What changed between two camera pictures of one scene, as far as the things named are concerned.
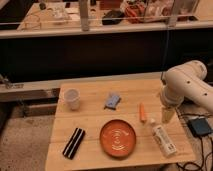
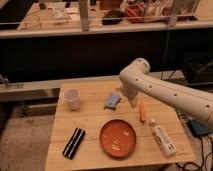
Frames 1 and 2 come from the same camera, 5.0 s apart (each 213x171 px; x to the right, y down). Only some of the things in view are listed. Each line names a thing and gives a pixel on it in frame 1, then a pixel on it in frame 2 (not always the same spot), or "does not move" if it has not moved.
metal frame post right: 172,22 does not move
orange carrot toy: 141,111 does not move
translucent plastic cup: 72,99 does not move
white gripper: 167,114 -> 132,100
